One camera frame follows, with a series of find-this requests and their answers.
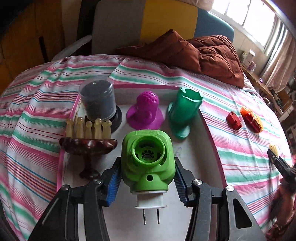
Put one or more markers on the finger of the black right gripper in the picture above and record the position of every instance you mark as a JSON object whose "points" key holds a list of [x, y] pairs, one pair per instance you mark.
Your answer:
{"points": [[287, 172]]}

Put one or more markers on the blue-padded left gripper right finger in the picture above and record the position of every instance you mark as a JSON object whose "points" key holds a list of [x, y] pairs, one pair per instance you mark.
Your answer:
{"points": [[181, 188]]}

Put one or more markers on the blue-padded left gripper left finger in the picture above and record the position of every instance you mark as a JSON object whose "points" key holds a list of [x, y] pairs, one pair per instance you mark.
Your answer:
{"points": [[113, 187]]}

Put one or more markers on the yellow perforated egg shell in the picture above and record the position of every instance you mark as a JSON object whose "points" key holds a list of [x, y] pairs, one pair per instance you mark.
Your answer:
{"points": [[274, 149]]}

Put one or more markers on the green plug-in device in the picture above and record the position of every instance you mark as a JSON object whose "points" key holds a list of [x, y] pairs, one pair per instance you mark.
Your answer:
{"points": [[148, 167]]}

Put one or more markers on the brown stand with yellow pegs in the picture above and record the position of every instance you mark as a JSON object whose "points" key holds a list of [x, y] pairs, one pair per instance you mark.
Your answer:
{"points": [[88, 139]]}

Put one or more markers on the red orange toy piece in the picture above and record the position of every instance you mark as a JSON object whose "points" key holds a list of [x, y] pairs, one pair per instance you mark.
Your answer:
{"points": [[252, 120]]}

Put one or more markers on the purple perforated dome holder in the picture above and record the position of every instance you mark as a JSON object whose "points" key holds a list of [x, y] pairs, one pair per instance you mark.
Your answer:
{"points": [[145, 113]]}

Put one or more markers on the green plastic cup holder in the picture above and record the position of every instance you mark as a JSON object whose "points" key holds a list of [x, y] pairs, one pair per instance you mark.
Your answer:
{"points": [[182, 111]]}

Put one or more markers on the red plastic block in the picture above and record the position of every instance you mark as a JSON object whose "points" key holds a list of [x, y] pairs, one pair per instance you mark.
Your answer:
{"points": [[233, 121]]}

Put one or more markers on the person's right hand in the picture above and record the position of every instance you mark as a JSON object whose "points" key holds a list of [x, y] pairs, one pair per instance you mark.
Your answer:
{"points": [[286, 210]]}

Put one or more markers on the white tray with pink rim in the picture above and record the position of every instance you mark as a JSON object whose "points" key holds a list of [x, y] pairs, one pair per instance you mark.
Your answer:
{"points": [[201, 197]]}

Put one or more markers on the wooden side shelf with clutter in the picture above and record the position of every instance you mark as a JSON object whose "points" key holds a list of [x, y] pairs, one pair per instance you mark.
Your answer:
{"points": [[287, 114]]}

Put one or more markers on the beige curtain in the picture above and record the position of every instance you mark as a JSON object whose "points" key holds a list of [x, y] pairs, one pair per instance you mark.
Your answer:
{"points": [[277, 57]]}

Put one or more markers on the striped pink green bedsheet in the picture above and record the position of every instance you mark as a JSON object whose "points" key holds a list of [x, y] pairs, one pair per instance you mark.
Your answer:
{"points": [[35, 106]]}

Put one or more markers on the rust brown quilted jacket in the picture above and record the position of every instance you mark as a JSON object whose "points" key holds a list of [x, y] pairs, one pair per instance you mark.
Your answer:
{"points": [[214, 55]]}

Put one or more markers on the grey yellow blue headboard cushion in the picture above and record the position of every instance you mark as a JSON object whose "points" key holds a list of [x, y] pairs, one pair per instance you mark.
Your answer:
{"points": [[128, 23]]}

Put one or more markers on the wooden wardrobe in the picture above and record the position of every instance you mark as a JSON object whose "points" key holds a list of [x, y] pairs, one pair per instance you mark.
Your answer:
{"points": [[33, 32]]}

